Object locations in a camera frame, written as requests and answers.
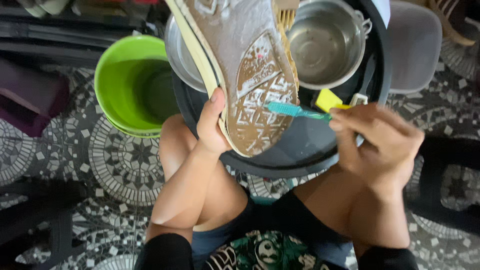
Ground person's black printed shirt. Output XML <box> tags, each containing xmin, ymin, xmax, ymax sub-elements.
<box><xmin>134</xmin><ymin>189</ymin><xmax>420</xmax><ymax>270</ymax></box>

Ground large black basin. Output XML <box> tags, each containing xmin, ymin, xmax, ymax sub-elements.
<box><xmin>172</xmin><ymin>0</ymin><xmax>393</xmax><ymax>179</ymax></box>

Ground person's left hand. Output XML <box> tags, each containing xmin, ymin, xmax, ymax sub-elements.
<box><xmin>196</xmin><ymin>88</ymin><xmax>233</xmax><ymax>155</ymax></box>

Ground green plastic bucket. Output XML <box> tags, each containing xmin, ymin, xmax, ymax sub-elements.
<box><xmin>94</xmin><ymin>35</ymin><xmax>181</xmax><ymax>139</ymax></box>

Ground grey plastic stool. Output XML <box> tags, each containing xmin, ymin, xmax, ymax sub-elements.
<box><xmin>386</xmin><ymin>0</ymin><xmax>443</xmax><ymax>94</ymax></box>

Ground steel cooking pot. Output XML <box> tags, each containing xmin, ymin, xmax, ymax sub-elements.
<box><xmin>286</xmin><ymin>0</ymin><xmax>373</xmax><ymax>91</ymax></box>

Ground teal toothbrush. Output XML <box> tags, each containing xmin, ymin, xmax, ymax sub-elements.
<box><xmin>265</xmin><ymin>101</ymin><xmax>333</xmax><ymax>123</ymax></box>

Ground person's right leg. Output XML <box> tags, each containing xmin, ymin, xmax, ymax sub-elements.
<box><xmin>292</xmin><ymin>165</ymin><xmax>376</xmax><ymax>241</ymax></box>

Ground beige wooden chair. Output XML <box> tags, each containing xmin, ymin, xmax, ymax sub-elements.
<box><xmin>409</xmin><ymin>0</ymin><xmax>480</xmax><ymax>47</ymax></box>

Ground steel plate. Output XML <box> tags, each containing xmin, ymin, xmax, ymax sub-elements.
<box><xmin>164</xmin><ymin>15</ymin><xmax>208</xmax><ymax>94</ymax></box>

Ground person's right hand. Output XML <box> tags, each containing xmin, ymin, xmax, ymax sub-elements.
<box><xmin>328</xmin><ymin>103</ymin><xmax>425</xmax><ymax>185</ymax></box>

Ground yellow soap bar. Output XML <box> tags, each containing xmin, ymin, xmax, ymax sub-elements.
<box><xmin>315</xmin><ymin>88</ymin><xmax>352</xmax><ymax>113</ymax></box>

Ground person's blue shorts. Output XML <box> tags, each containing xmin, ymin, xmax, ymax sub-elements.
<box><xmin>191</xmin><ymin>195</ymin><xmax>354</xmax><ymax>268</ymax></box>

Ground purple cloth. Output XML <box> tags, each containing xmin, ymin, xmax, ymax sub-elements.
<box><xmin>0</xmin><ymin>56</ymin><xmax>70</xmax><ymax>138</ymax></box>

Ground soapy brown-soled sneaker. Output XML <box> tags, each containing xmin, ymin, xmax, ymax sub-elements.
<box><xmin>165</xmin><ymin>0</ymin><xmax>301</xmax><ymax>158</ymax></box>

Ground white-handled scrub brush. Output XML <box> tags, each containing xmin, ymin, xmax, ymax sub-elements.
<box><xmin>349</xmin><ymin>53</ymin><xmax>377</xmax><ymax>107</ymax></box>

